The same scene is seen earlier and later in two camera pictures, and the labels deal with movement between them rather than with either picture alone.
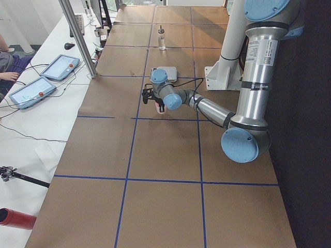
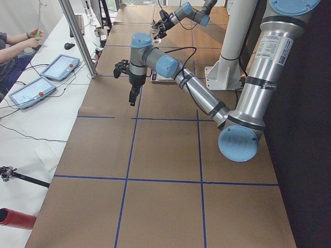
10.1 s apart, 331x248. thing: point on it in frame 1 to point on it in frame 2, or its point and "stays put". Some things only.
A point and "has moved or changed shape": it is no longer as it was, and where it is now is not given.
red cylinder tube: (12, 218) stays put
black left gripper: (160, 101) to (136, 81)
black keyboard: (79, 19) stays put
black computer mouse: (68, 46) stays put
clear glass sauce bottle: (161, 39) has moved or changed shape
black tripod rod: (7, 172) stays put
